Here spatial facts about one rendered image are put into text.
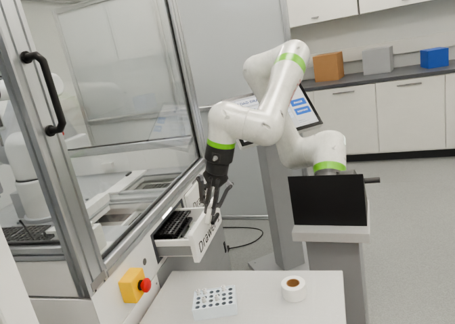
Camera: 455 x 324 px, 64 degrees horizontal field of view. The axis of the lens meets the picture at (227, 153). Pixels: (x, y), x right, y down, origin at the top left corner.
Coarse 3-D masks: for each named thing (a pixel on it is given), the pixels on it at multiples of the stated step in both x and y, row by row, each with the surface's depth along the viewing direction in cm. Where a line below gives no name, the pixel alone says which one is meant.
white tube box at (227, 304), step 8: (216, 288) 109; (232, 288) 108; (200, 296) 107; (208, 296) 107; (224, 296) 105; (232, 296) 105; (192, 304) 104; (200, 304) 104; (208, 304) 103; (216, 304) 104; (224, 304) 102; (232, 304) 101; (192, 312) 102; (200, 312) 102; (208, 312) 102; (216, 312) 102; (224, 312) 102; (232, 312) 102; (200, 320) 103
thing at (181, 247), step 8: (176, 208) 147; (184, 208) 146; (192, 208) 145; (200, 208) 144; (192, 216) 146; (192, 224) 144; (184, 232) 139; (160, 240) 124; (168, 240) 123; (176, 240) 122; (184, 240) 121; (160, 248) 124; (168, 248) 123; (176, 248) 122; (184, 248) 122; (160, 256) 125; (168, 256) 125
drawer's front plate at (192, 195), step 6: (204, 180) 170; (192, 186) 159; (192, 192) 155; (198, 192) 161; (186, 198) 150; (192, 198) 154; (198, 198) 160; (186, 204) 151; (192, 204) 153; (198, 204) 160
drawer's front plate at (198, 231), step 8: (216, 208) 141; (200, 216) 128; (200, 224) 124; (216, 224) 140; (192, 232) 118; (200, 232) 124; (192, 240) 118; (200, 240) 123; (208, 240) 130; (192, 248) 119; (200, 248) 122; (200, 256) 122
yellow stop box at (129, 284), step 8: (128, 272) 105; (136, 272) 105; (120, 280) 102; (128, 280) 101; (136, 280) 103; (120, 288) 102; (128, 288) 101; (136, 288) 102; (128, 296) 102; (136, 296) 102
